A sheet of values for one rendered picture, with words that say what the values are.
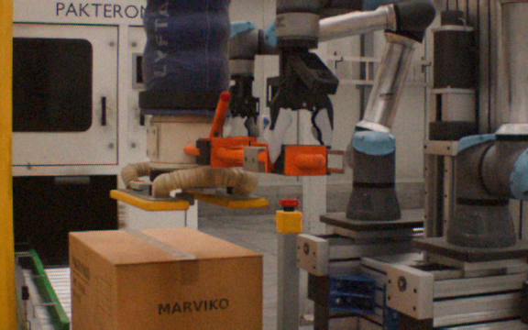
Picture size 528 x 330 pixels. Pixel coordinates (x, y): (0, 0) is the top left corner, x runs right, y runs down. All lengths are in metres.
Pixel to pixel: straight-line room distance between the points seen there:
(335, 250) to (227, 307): 0.32
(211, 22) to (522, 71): 0.71
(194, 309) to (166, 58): 0.64
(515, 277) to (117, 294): 0.94
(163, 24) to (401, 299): 0.81
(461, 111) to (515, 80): 0.39
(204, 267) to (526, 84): 0.93
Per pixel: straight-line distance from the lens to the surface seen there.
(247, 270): 2.04
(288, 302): 2.63
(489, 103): 1.91
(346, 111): 11.91
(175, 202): 1.70
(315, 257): 2.00
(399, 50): 2.23
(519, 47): 1.55
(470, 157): 1.64
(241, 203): 1.75
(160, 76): 1.79
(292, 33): 1.31
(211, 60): 1.80
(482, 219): 1.65
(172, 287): 1.97
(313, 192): 5.11
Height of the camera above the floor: 1.28
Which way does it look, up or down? 3 degrees down
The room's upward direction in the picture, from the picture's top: straight up
